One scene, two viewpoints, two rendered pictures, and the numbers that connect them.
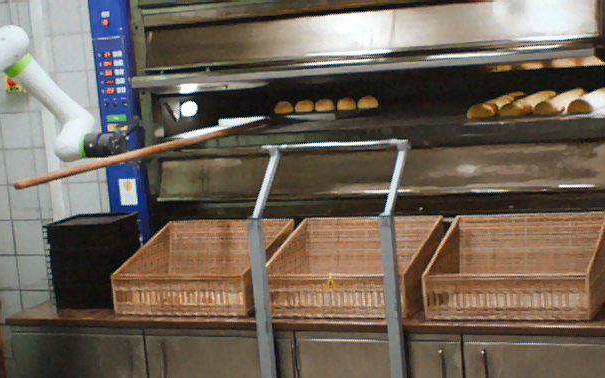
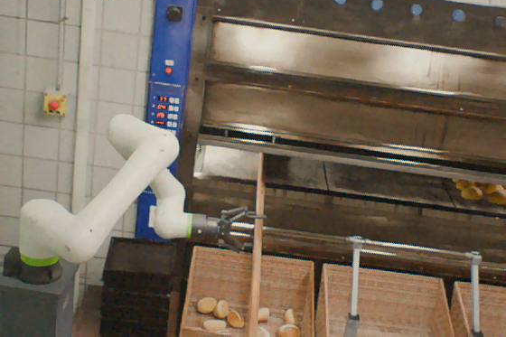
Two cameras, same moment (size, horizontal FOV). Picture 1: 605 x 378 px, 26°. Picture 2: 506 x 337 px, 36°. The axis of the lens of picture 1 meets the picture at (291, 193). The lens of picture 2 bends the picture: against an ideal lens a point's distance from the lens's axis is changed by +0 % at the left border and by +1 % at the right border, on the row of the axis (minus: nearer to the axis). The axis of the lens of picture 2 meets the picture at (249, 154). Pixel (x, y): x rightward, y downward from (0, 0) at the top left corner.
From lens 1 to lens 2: 3.13 m
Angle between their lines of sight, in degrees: 30
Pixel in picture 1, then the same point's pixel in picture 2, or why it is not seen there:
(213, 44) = (272, 109)
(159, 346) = not seen: outside the picture
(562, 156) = not seen: outside the picture
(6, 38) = (165, 150)
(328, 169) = (351, 227)
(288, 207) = (307, 249)
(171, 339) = not seen: outside the picture
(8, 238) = (14, 232)
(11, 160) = (31, 167)
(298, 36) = (356, 120)
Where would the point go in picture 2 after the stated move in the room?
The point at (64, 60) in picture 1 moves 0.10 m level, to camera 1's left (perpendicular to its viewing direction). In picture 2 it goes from (110, 91) to (86, 91)
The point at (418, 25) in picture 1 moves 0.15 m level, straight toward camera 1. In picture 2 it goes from (466, 135) to (487, 148)
